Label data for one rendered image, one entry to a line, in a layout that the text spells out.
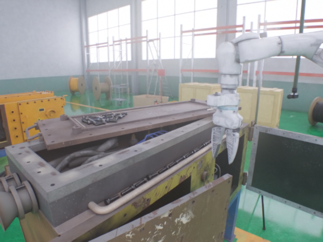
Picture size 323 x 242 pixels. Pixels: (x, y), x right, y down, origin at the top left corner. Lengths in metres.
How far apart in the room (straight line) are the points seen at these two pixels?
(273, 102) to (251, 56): 4.93
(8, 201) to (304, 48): 0.96
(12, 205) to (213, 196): 0.64
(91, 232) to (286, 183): 1.43
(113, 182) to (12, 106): 2.67
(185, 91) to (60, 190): 6.13
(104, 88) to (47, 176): 10.59
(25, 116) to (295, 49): 3.11
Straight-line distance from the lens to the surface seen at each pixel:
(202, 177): 1.03
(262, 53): 0.66
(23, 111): 3.24
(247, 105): 5.70
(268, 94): 5.55
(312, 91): 9.84
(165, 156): 0.86
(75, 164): 0.92
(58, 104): 3.41
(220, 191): 0.83
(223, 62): 0.68
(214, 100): 0.64
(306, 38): 0.74
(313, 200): 1.74
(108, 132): 0.91
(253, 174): 1.79
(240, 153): 1.64
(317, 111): 7.24
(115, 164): 0.67
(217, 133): 0.76
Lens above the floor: 1.63
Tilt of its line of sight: 15 degrees down
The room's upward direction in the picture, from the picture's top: straight up
